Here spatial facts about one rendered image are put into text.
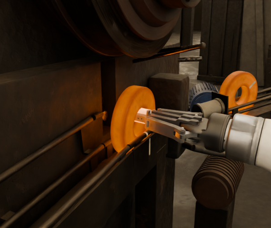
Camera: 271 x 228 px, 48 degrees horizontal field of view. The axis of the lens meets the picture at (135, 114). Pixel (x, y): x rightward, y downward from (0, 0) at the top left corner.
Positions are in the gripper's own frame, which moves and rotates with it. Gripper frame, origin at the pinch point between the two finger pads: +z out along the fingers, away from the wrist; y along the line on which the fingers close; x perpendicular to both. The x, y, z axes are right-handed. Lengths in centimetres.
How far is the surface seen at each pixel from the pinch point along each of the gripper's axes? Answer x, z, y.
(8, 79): 11.3, 8.0, -26.5
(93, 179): -5.0, -3.1, -20.5
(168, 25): 18.9, -3.6, 6.2
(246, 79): 1, -16, 49
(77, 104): 3.9, 6.9, -11.5
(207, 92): -45, 31, 200
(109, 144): -5.9, 2.9, -6.0
